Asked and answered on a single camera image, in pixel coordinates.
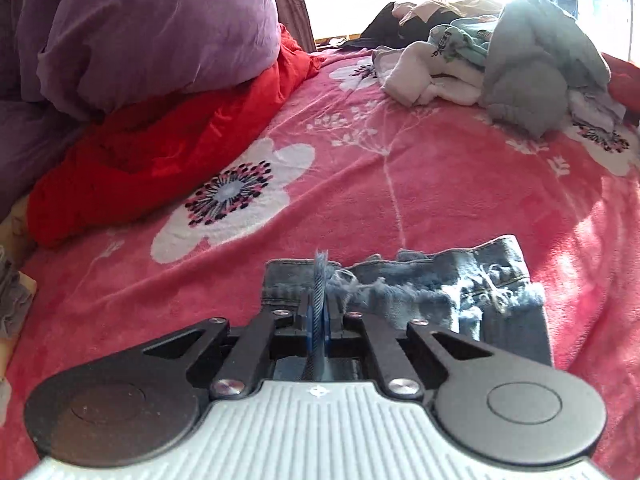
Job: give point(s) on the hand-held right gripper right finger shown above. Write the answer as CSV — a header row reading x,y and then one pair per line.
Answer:
x,y
330,327

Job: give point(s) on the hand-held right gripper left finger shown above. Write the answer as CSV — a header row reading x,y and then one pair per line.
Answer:
x,y
307,321

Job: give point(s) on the light blue ripped denim jeans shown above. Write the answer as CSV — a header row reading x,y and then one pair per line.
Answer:
x,y
425,285

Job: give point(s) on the pink floral blanket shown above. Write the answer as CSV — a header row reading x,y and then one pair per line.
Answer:
x,y
400,185

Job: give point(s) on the red quilt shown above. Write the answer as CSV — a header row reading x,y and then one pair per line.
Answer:
x,y
175,150

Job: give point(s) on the white garment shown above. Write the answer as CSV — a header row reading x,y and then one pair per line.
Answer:
x,y
425,77

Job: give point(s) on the brown pleated curtain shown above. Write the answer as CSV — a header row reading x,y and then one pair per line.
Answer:
x,y
292,5

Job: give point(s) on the teal printed garment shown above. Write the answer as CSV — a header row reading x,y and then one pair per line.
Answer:
x,y
465,40

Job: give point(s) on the grey garment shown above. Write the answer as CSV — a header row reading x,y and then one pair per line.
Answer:
x,y
535,70

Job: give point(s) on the red pillow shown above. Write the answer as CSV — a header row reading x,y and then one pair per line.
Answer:
x,y
625,90

